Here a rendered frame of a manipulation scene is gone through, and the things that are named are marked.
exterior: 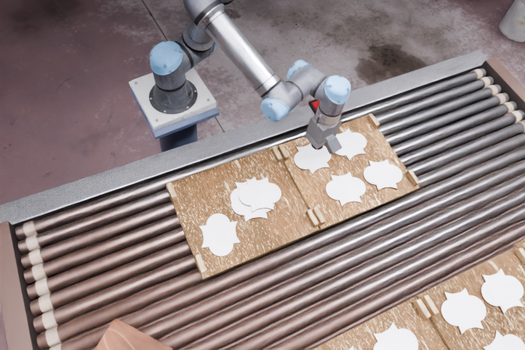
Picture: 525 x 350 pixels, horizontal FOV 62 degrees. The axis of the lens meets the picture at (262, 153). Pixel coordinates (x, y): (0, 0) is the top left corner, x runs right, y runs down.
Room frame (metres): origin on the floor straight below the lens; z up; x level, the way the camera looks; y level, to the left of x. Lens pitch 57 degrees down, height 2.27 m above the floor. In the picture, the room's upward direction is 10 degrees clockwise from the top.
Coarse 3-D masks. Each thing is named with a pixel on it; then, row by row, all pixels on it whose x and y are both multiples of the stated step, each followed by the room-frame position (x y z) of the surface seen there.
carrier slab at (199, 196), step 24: (216, 168) 0.75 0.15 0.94; (240, 168) 0.77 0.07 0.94; (264, 168) 0.79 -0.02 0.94; (168, 192) 0.63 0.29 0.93; (192, 192) 0.65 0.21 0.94; (216, 192) 0.66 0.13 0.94; (288, 192) 0.71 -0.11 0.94; (192, 216) 0.56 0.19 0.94; (240, 216) 0.59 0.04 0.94; (288, 216) 0.62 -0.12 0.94; (192, 240) 0.48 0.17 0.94; (240, 240) 0.51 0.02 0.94; (264, 240) 0.52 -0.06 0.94; (288, 240) 0.54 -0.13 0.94; (216, 264) 0.42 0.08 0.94; (240, 264) 0.44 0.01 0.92
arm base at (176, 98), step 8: (160, 88) 1.02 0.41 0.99; (176, 88) 1.02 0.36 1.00; (184, 88) 1.05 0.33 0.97; (160, 96) 1.01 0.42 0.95; (168, 96) 1.01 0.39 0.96; (176, 96) 1.02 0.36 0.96; (184, 96) 1.04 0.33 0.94; (160, 104) 1.00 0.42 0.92; (168, 104) 1.01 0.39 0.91; (176, 104) 1.00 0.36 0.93; (184, 104) 1.02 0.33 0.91
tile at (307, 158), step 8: (304, 152) 0.88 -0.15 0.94; (312, 152) 0.88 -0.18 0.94; (320, 152) 0.89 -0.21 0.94; (328, 152) 0.90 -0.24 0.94; (296, 160) 0.84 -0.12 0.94; (304, 160) 0.84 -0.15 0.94; (312, 160) 0.85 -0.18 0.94; (320, 160) 0.86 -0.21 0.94; (328, 160) 0.86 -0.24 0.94; (304, 168) 0.81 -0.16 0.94; (312, 168) 0.82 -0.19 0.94; (320, 168) 0.83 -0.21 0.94; (328, 168) 0.83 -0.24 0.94
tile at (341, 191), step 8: (336, 176) 0.80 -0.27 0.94; (344, 176) 0.81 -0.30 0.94; (328, 184) 0.76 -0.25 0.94; (336, 184) 0.77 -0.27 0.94; (344, 184) 0.77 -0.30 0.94; (352, 184) 0.78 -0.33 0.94; (360, 184) 0.79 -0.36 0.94; (328, 192) 0.73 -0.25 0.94; (336, 192) 0.74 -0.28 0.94; (344, 192) 0.74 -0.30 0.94; (352, 192) 0.75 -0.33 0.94; (360, 192) 0.75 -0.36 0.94; (336, 200) 0.71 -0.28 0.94; (344, 200) 0.71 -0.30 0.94; (352, 200) 0.72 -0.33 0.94; (360, 200) 0.72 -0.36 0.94
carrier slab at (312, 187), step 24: (360, 120) 1.08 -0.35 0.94; (288, 144) 0.91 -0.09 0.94; (384, 144) 0.99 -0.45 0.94; (288, 168) 0.81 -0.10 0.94; (336, 168) 0.84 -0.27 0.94; (360, 168) 0.86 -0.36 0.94; (312, 192) 0.73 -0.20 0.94; (384, 192) 0.78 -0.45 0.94; (408, 192) 0.79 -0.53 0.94; (336, 216) 0.65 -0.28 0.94
